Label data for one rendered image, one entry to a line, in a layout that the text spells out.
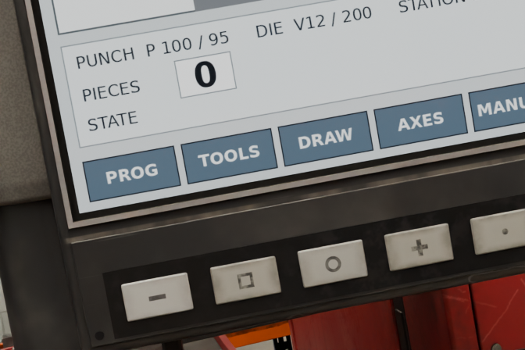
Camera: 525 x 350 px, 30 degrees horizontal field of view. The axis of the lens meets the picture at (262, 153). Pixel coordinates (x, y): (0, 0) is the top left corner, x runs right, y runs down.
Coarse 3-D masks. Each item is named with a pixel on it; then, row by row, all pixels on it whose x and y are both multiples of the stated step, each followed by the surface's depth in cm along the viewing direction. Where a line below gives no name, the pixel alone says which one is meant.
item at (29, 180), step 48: (0, 0) 64; (0, 48) 64; (0, 96) 65; (0, 144) 65; (0, 192) 65; (48, 192) 65; (0, 240) 68; (48, 240) 66; (48, 288) 66; (48, 336) 67
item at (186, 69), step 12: (180, 60) 54; (192, 60) 54; (204, 60) 54; (216, 60) 54; (228, 60) 54; (180, 72) 54; (192, 72) 54; (204, 72) 54; (216, 72) 54; (228, 72) 55; (180, 84) 54; (192, 84) 54; (204, 84) 54; (216, 84) 55; (228, 84) 55; (180, 96) 54; (192, 96) 54
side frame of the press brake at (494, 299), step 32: (448, 288) 98; (480, 288) 99; (512, 288) 100; (288, 320) 182; (320, 320) 157; (352, 320) 136; (384, 320) 121; (416, 320) 108; (448, 320) 99; (480, 320) 99; (512, 320) 100
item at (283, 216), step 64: (64, 192) 54; (256, 192) 55; (320, 192) 55; (384, 192) 55; (448, 192) 56; (512, 192) 56; (64, 256) 55; (128, 256) 54; (192, 256) 55; (256, 256) 55; (320, 256) 55; (384, 256) 55; (448, 256) 56; (512, 256) 56; (128, 320) 54; (192, 320) 55; (256, 320) 55
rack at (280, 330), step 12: (276, 324) 287; (288, 324) 288; (228, 336) 284; (240, 336) 285; (252, 336) 286; (264, 336) 287; (276, 336) 288; (288, 336) 337; (0, 348) 316; (276, 348) 336; (288, 348) 339
